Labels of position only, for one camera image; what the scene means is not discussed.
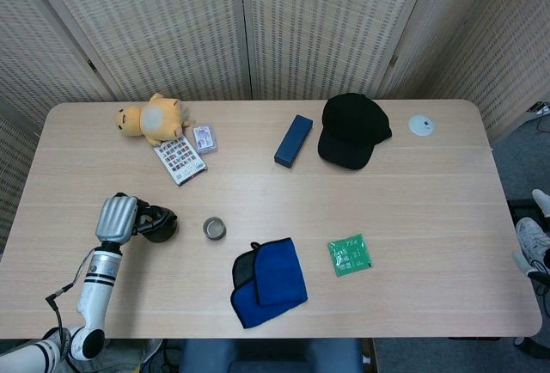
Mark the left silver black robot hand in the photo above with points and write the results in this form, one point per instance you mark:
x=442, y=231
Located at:
x=114, y=218

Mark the small clear card case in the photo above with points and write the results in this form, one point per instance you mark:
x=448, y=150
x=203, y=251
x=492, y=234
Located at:
x=204, y=138

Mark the blue padded seat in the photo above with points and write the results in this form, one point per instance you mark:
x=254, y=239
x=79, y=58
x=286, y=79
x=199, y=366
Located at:
x=275, y=358

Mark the yellow plush toy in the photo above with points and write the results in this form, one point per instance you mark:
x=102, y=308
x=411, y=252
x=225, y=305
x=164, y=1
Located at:
x=154, y=121

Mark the white sneaker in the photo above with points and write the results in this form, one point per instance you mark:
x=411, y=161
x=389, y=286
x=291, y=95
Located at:
x=530, y=237
x=542, y=203

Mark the card sheet booklet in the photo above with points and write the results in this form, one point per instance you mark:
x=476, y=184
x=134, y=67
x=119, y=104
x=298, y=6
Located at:
x=180, y=160

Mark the dark blue rectangular box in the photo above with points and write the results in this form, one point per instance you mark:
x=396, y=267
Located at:
x=292, y=143

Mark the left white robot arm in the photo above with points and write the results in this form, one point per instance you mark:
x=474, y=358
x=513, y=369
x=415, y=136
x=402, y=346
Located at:
x=96, y=287

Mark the white round table grommet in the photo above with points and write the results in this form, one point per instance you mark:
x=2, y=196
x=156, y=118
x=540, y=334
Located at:
x=420, y=125

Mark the small metal cup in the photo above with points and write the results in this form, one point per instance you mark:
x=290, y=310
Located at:
x=214, y=229

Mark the woven folding screen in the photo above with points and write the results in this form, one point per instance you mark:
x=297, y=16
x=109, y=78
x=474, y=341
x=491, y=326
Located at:
x=172, y=25

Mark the blue folded cloth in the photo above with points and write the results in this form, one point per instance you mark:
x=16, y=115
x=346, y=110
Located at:
x=279, y=274

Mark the black teapot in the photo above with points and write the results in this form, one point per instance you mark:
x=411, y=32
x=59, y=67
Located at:
x=162, y=228

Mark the green packet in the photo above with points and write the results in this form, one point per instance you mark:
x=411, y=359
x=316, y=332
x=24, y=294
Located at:
x=350, y=257

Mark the black baseball cap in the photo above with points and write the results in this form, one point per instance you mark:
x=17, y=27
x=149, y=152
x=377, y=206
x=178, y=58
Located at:
x=350, y=128

